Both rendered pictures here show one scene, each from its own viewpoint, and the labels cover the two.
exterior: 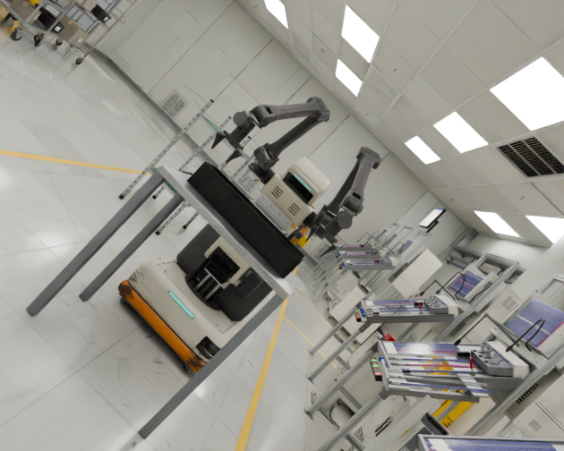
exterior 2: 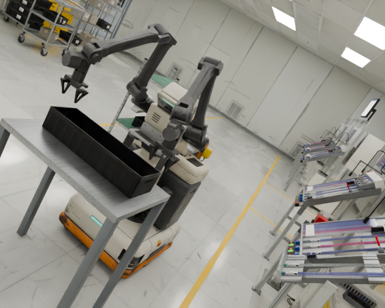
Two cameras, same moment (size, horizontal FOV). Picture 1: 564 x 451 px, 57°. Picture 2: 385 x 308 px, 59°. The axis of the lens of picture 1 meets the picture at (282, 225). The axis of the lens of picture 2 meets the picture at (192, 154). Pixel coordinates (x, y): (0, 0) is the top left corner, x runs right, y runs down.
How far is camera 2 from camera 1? 1.06 m
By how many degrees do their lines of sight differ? 16
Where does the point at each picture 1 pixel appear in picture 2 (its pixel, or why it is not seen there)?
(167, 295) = (90, 219)
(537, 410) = not seen: outside the picture
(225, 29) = (197, 12)
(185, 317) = not seen: hidden behind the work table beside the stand
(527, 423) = not seen: outside the picture
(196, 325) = (115, 240)
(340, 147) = (295, 71)
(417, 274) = (365, 154)
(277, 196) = (157, 121)
